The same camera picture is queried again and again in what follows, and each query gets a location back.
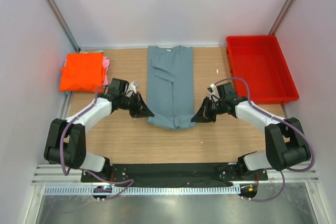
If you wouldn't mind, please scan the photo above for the folded orange t shirt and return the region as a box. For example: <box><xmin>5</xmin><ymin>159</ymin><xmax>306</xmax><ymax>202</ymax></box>
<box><xmin>59</xmin><ymin>52</ymin><xmax>103</xmax><ymax>92</ymax></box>

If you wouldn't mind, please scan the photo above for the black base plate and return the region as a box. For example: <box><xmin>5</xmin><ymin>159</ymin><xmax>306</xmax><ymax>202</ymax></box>
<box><xmin>97</xmin><ymin>163</ymin><xmax>268</xmax><ymax>188</ymax></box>

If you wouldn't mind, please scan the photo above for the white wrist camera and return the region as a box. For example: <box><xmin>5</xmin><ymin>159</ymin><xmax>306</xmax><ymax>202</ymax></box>
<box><xmin>125</xmin><ymin>81</ymin><xmax>139</xmax><ymax>97</ymax></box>
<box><xmin>207</xmin><ymin>83</ymin><xmax>219</xmax><ymax>102</ymax></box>

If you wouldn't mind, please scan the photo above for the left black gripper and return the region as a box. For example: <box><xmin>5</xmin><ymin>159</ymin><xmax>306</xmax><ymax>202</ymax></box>
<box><xmin>119</xmin><ymin>91</ymin><xmax>154</xmax><ymax>119</ymax></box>

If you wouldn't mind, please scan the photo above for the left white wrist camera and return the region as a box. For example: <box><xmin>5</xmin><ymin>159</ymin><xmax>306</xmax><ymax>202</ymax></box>
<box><xmin>125</xmin><ymin>81</ymin><xmax>139</xmax><ymax>97</ymax></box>

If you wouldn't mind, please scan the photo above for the right aluminium corner post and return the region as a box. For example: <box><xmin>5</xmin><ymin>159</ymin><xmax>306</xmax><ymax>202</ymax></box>
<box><xmin>268</xmin><ymin>0</ymin><xmax>296</xmax><ymax>36</ymax></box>

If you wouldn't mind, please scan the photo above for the grey-blue t shirt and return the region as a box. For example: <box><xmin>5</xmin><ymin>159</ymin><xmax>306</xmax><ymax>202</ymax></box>
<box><xmin>146</xmin><ymin>46</ymin><xmax>195</xmax><ymax>130</ymax></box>

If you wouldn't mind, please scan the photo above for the red plastic bin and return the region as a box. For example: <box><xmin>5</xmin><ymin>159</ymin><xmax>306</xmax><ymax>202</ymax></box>
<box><xmin>226</xmin><ymin>35</ymin><xmax>299</xmax><ymax>104</ymax></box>

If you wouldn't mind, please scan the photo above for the left aluminium corner post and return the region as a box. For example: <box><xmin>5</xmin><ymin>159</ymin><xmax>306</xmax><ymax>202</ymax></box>
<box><xmin>46</xmin><ymin>0</ymin><xmax>81</xmax><ymax>52</ymax></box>

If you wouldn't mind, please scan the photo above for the aluminium front rail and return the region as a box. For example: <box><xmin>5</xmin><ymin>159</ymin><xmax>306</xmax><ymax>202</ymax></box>
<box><xmin>31</xmin><ymin>164</ymin><xmax>319</xmax><ymax>185</ymax></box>

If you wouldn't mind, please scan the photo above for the folded pink t shirt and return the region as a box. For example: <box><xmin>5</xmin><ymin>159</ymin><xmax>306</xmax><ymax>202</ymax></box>
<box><xmin>102</xmin><ymin>56</ymin><xmax>110</xmax><ymax>85</ymax></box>

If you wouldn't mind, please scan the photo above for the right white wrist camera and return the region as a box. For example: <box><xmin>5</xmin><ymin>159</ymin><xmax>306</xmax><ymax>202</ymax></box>
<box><xmin>207</xmin><ymin>83</ymin><xmax>219</xmax><ymax>102</ymax></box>

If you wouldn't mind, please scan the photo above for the slotted cable duct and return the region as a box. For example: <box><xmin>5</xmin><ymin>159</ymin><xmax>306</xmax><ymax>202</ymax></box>
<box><xmin>44</xmin><ymin>184</ymin><xmax>240</xmax><ymax>196</ymax></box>

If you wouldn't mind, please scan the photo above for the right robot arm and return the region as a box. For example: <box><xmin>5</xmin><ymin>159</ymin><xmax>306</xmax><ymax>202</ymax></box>
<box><xmin>191</xmin><ymin>82</ymin><xmax>315</xmax><ymax>180</ymax></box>

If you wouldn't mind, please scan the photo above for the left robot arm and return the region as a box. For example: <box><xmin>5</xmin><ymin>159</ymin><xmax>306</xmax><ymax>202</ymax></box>
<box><xmin>44</xmin><ymin>78</ymin><xmax>154</xmax><ymax>182</ymax></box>

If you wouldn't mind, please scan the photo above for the aluminium corner post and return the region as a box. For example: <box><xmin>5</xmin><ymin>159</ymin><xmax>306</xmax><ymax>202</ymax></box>
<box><xmin>268</xmin><ymin>0</ymin><xmax>296</xmax><ymax>36</ymax></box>
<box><xmin>46</xmin><ymin>0</ymin><xmax>81</xmax><ymax>52</ymax></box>

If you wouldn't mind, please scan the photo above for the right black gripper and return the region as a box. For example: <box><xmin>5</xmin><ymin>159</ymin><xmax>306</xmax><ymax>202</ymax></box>
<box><xmin>192</xmin><ymin>96</ymin><xmax>226</xmax><ymax>123</ymax></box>

